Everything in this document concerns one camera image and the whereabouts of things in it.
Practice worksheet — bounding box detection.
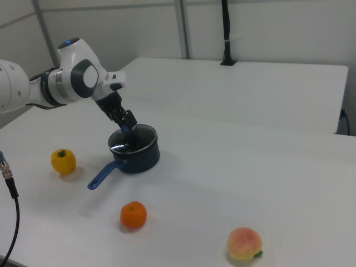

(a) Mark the white side table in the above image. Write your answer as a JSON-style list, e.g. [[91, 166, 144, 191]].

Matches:
[[110, 57, 349, 135]]

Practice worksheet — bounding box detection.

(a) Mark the orange mandarin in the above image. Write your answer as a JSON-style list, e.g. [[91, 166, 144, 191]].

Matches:
[[120, 201, 147, 229]]

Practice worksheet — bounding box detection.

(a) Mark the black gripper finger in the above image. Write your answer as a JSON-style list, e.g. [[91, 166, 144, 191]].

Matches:
[[122, 110, 139, 130], [110, 108, 125, 126]]

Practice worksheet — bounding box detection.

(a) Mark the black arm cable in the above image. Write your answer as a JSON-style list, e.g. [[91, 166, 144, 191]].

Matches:
[[26, 67, 68, 111]]

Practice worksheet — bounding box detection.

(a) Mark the black camera pole with base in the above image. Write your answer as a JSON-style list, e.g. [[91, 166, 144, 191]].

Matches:
[[220, 0, 238, 66]]

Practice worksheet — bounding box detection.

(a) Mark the glass lid with blue knob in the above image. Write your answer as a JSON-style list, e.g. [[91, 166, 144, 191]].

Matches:
[[108, 123, 157, 154]]

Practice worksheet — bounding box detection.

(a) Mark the black wall cable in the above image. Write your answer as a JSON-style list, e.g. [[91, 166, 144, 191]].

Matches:
[[340, 109, 351, 136]]

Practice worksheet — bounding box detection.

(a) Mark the pink yellow peach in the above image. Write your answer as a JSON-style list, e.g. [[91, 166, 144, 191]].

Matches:
[[226, 227, 264, 261]]

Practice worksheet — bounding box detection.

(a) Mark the black cable with metal connector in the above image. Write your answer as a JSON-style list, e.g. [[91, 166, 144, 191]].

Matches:
[[0, 150, 21, 259]]

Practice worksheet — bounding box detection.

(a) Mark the grey metal partition post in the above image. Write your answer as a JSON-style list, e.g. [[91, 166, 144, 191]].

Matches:
[[31, 0, 61, 69], [174, 0, 193, 60]]

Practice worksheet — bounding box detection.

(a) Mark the dark blue saucepan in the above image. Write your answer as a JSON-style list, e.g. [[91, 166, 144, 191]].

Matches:
[[87, 124, 161, 191]]

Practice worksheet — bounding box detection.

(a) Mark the yellow bell pepper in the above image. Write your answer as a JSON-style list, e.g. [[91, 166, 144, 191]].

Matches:
[[50, 149, 77, 175]]

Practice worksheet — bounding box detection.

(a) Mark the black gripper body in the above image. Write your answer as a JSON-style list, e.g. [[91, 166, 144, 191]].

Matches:
[[95, 93, 125, 118]]

